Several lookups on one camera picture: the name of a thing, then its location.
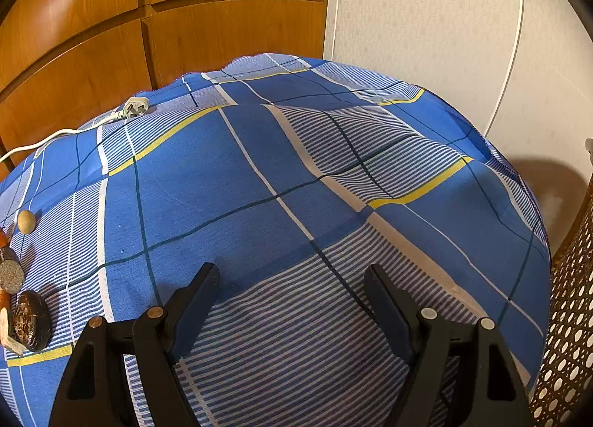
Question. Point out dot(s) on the dark cut eggplant piece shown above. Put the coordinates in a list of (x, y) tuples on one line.
[(11, 273)]

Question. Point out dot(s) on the brown perforated basket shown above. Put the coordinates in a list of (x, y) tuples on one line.
[(563, 392)]

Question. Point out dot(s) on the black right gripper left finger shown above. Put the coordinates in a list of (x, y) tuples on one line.
[(93, 390)]

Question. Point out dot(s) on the orange tangerine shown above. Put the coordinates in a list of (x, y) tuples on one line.
[(3, 239)]

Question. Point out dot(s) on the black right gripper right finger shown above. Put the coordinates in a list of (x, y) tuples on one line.
[(459, 374)]

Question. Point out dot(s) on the blue plaid tablecloth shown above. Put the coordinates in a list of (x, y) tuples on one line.
[(292, 175)]

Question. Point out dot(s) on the white power plug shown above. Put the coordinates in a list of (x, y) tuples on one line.
[(136, 106)]

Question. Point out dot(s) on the wooden wardrobe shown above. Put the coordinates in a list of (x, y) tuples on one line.
[(65, 61)]

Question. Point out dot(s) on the small beige round fruit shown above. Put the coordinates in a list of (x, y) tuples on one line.
[(26, 221)]

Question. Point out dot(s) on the beige cut fruit piece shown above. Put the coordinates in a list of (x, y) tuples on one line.
[(6, 338)]

